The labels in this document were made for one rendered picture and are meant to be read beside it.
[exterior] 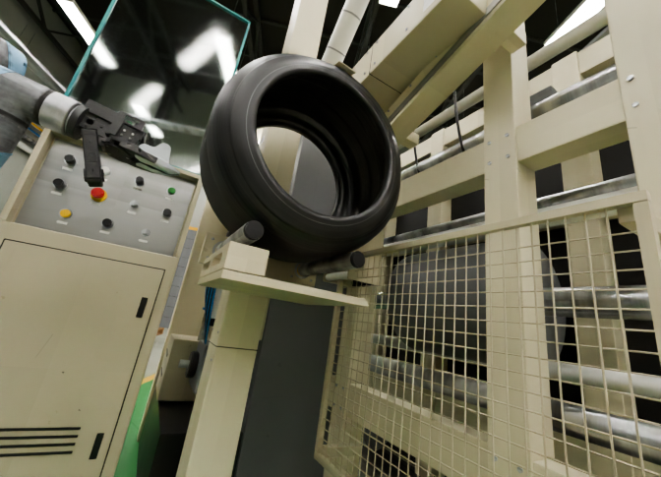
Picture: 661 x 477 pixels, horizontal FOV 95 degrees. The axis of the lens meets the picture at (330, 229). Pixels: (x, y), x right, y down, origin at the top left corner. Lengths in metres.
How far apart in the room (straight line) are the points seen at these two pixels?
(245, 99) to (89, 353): 1.01
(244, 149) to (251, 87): 0.16
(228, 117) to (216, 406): 0.80
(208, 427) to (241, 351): 0.21
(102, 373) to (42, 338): 0.21
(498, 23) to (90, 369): 1.68
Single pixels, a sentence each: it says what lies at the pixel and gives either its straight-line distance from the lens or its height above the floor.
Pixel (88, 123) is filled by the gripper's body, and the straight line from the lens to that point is 0.85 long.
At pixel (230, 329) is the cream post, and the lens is 1.04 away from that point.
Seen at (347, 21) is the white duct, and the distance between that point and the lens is 2.07.
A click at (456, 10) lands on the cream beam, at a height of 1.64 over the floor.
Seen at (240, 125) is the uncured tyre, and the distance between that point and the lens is 0.74.
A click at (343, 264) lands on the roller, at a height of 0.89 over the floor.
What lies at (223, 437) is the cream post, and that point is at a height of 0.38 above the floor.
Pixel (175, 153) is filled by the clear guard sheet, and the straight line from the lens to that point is 1.52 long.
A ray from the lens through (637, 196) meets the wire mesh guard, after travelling 0.68.
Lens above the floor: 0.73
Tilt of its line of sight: 18 degrees up
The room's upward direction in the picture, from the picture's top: 9 degrees clockwise
